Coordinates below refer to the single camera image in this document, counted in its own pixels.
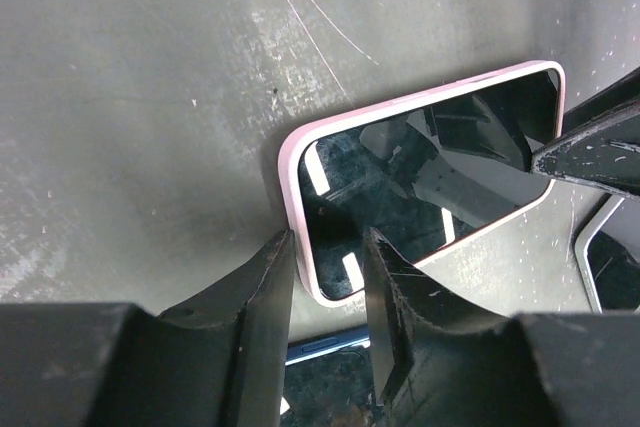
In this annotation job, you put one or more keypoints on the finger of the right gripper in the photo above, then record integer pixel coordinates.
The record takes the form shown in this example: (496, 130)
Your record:
(599, 145)

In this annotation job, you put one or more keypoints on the pink phone case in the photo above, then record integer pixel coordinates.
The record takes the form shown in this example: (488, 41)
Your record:
(350, 117)

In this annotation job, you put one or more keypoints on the silver-edged black phone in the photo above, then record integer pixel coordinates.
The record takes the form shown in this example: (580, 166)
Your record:
(607, 253)

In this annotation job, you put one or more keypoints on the blue-edged black phone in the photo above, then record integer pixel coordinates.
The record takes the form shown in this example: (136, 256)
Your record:
(329, 382)

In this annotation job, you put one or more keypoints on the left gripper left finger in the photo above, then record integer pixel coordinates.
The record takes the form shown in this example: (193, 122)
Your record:
(215, 359)

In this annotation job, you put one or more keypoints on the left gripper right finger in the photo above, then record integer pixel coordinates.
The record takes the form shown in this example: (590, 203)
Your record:
(439, 359)

